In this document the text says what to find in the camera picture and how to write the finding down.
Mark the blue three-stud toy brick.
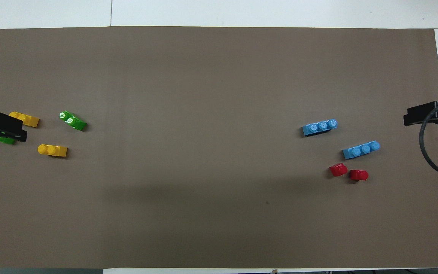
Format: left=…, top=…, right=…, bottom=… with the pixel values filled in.
left=302, top=119, right=338, bottom=137
left=342, top=141, right=381, bottom=159

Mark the yellow two-stud toy brick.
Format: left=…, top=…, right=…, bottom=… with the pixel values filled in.
left=38, top=144, right=68, bottom=158
left=9, top=112, right=40, bottom=127

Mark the red one-stud toy brick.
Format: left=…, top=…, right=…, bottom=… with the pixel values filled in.
left=329, top=163, right=348, bottom=177
left=349, top=169, right=369, bottom=182

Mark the brown table mat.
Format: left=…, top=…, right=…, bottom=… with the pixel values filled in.
left=0, top=26, right=438, bottom=269

